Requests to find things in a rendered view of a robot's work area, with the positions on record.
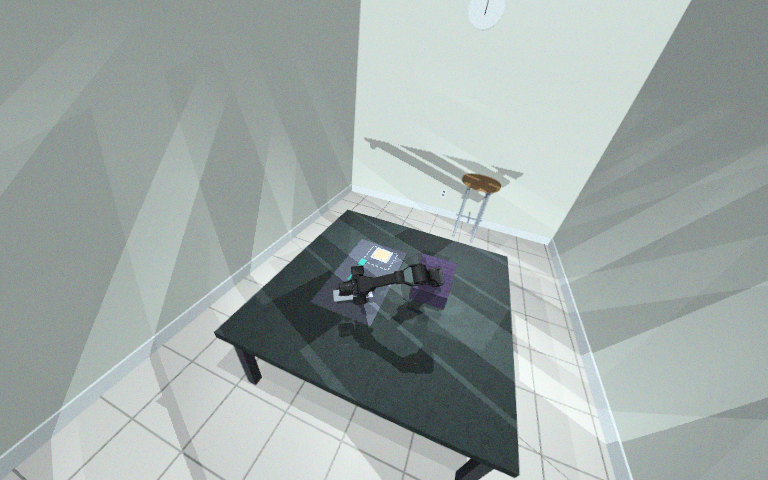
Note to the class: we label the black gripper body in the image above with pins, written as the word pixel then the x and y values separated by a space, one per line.
pixel 358 270

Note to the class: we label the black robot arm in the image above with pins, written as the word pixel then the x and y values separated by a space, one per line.
pixel 364 284

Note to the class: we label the teal flat bar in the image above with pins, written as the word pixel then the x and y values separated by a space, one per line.
pixel 360 263

